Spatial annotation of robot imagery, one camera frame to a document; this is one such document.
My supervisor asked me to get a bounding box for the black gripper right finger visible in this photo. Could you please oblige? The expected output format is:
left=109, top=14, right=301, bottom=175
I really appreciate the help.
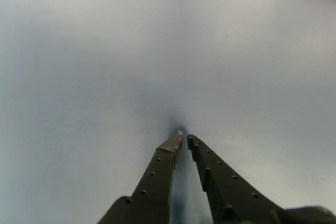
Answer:
left=186, top=134, right=289, bottom=224

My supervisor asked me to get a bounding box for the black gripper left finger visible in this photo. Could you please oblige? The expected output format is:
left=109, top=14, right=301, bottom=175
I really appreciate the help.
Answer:
left=97, top=130, right=184, bottom=224

